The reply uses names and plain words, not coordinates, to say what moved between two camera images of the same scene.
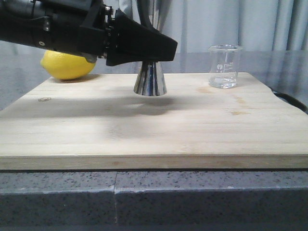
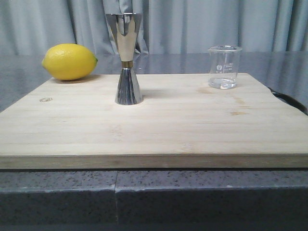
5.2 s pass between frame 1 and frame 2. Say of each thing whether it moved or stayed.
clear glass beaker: stayed
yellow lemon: stayed
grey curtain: stayed
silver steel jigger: moved
